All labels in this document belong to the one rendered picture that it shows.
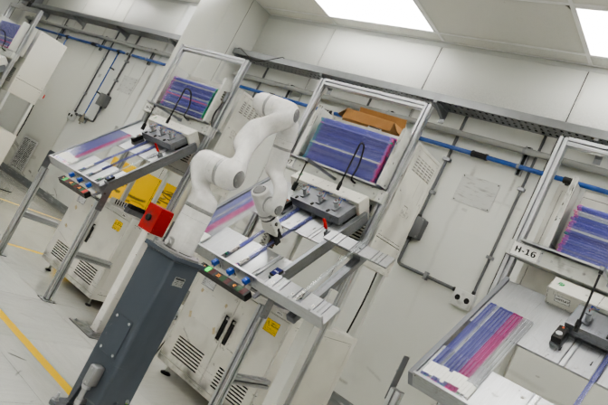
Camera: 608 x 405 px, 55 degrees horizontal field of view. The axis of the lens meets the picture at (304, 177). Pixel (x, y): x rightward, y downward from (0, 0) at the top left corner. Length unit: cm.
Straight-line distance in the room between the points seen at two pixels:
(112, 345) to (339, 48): 400
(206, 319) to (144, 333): 90
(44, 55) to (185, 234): 484
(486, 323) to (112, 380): 142
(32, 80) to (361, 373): 455
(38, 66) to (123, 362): 496
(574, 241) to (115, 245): 264
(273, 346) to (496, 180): 225
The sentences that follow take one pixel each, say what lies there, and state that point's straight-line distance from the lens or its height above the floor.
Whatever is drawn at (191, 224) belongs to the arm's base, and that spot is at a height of 83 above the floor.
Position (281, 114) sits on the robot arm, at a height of 139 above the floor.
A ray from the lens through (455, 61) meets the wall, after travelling 504.
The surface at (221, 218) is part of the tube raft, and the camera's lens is 308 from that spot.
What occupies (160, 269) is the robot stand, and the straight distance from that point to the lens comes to 229.
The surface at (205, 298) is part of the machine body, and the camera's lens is 323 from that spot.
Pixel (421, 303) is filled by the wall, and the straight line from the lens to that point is 439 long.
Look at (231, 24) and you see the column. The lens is 620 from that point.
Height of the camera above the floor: 95
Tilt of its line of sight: 6 degrees up
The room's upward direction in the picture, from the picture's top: 27 degrees clockwise
